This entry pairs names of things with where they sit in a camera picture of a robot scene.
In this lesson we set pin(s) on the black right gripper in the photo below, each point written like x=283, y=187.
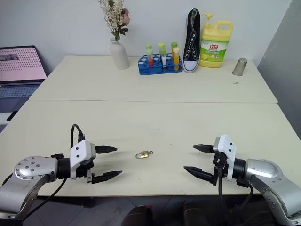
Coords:
x=220, y=162

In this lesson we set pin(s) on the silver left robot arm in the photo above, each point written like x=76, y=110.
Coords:
x=30, y=167

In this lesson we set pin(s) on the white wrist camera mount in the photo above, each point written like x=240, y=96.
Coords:
x=81, y=150
x=225, y=146

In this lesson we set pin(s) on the green-capped tube white label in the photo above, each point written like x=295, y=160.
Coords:
x=163, y=60

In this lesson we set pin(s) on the yellow-capped tube orange liquid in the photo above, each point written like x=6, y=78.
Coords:
x=176, y=58

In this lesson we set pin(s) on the dried flower bouquet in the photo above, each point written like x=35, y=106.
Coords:
x=114, y=16

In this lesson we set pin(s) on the open laptop pink screen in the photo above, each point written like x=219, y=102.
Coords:
x=20, y=63

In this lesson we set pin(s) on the white ceramic vase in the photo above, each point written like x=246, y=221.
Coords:
x=120, y=55

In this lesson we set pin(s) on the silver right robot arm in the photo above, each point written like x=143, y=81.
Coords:
x=263, y=170

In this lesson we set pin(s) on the small brass padlock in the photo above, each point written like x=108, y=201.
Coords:
x=143, y=154

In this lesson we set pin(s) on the yellow detergent pump bottle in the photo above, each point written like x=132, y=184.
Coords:
x=214, y=47

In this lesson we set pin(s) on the green-capped tube red liquid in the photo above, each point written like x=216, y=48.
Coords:
x=150, y=58

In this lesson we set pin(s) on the black canvas sneaker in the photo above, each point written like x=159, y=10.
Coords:
x=191, y=47

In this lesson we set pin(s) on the steel metal cup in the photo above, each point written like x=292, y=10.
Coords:
x=240, y=67

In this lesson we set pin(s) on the blue test tube rack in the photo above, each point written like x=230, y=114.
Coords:
x=155, y=70

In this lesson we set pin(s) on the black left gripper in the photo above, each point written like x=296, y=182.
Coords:
x=82, y=170

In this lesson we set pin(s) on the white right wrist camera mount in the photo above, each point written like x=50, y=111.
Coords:
x=225, y=146

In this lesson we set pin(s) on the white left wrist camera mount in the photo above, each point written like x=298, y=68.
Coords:
x=81, y=150

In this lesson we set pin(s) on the green-capped empty tube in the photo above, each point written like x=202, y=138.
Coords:
x=174, y=44
x=161, y=45
x=148, y=46

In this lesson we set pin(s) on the dark rounded shape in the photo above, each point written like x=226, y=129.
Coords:
x=138, y=215
x=200, y=214

